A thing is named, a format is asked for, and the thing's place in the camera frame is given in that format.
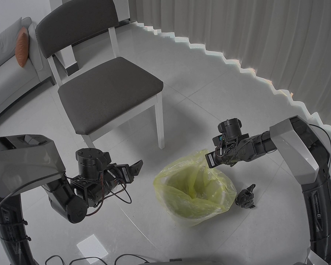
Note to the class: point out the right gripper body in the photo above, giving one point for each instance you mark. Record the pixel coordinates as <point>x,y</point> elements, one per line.
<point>219,157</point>

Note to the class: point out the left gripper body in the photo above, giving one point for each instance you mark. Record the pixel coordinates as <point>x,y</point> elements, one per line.
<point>118,174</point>

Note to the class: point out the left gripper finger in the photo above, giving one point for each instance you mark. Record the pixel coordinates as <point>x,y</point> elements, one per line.
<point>135,168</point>

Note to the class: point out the yellow plastic bag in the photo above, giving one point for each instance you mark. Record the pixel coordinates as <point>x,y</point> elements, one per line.
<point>193,211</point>

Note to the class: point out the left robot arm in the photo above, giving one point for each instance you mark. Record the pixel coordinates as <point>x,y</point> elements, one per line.
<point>24,161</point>

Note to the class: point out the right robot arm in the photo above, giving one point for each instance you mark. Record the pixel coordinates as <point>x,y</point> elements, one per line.
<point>295,148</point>

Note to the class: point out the crumpled black plastic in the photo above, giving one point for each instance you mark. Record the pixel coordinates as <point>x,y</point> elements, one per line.
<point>244,199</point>

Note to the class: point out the grey chair with white legs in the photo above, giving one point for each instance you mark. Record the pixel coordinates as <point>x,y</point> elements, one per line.
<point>107,92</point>

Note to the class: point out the white curtain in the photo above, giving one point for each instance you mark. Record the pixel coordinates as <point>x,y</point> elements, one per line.
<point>237,23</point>

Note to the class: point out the pale grey sofa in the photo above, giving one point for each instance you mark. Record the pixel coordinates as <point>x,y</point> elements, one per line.
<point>5,79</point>

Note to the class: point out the orange cushion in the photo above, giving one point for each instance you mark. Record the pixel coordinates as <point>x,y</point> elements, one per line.
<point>22,48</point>

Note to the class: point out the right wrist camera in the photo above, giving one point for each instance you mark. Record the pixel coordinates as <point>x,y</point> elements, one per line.
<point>218,140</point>

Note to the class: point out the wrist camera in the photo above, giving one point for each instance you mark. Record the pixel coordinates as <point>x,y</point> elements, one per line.
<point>104,157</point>
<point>218,140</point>

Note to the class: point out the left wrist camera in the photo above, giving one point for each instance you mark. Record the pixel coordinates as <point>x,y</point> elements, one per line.
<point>104,157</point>

